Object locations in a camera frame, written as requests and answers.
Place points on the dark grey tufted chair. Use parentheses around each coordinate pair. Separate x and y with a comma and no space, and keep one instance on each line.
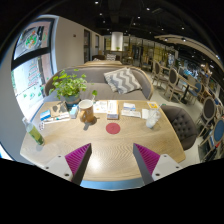
(180,125)

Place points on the grey chevron cushion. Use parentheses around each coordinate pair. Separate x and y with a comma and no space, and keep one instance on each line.
(122,80)

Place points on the small dotted white card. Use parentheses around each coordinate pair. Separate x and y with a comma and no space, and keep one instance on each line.
(41,126)

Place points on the white leaflet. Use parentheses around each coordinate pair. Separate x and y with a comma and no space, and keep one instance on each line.
(131,113)

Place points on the grey curved sofa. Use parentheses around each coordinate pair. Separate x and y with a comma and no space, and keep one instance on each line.
(100,90)

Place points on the green potted plant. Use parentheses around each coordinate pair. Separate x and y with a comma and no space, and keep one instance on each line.
(69,86)

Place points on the flat round red coaster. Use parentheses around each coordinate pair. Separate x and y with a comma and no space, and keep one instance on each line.
(113,128)

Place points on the clear green-labelled drink bottle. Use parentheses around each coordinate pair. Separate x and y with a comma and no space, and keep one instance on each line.
(35,134)

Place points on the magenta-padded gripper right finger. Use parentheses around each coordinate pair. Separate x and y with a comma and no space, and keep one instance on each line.
(148,160)

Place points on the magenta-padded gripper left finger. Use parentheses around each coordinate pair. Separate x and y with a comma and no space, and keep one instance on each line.
(77,160)

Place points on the clear plastic cup with straw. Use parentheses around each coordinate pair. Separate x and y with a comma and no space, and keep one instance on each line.
(152,119)

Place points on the blue-white card pack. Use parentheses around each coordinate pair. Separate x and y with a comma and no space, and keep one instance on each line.
(45,115)

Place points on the yellow square card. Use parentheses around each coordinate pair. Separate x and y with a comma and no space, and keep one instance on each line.
(153,105)

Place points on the white paper napkin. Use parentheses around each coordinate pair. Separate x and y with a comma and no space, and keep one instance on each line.
(145,113)

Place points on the small blue-white box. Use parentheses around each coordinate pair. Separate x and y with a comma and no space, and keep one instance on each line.
(74,112)

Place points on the group of ceiling lights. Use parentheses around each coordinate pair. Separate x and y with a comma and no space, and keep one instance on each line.
(147,9)

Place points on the window with holiday stickers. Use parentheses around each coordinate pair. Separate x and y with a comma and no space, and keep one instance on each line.
(31,76)

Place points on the white rectangular box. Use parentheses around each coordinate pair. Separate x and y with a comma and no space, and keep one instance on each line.
(112,109)

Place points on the tan ceramic mug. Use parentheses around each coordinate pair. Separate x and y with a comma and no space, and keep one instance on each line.
(86,110)

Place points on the group of dining chairs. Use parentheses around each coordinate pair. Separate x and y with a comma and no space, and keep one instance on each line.
(203,93)

